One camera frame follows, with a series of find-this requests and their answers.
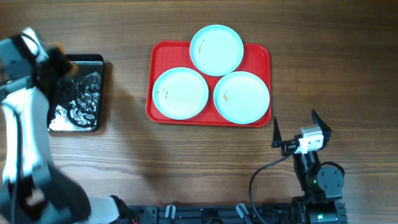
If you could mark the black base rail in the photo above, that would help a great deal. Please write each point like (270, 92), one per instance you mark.
(269, 212)

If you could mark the light blue plate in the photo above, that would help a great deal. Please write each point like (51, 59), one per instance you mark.
(241, 97)
(216, 50)
(180, 93)

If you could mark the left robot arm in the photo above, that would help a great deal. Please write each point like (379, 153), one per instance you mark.
(34, 190)

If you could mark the red plastic tray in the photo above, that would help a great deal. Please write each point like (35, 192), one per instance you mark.
(169, 54)

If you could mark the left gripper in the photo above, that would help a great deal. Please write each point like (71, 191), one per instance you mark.
(53, 57)

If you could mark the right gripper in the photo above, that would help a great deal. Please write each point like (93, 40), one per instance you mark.
(289, 146)

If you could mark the black water tub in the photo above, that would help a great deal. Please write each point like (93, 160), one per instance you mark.
(76, 106)

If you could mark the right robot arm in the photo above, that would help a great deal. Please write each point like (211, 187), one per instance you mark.
(321, 182)

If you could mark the green and orange sponge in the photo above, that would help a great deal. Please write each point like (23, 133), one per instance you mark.
(74, 68)

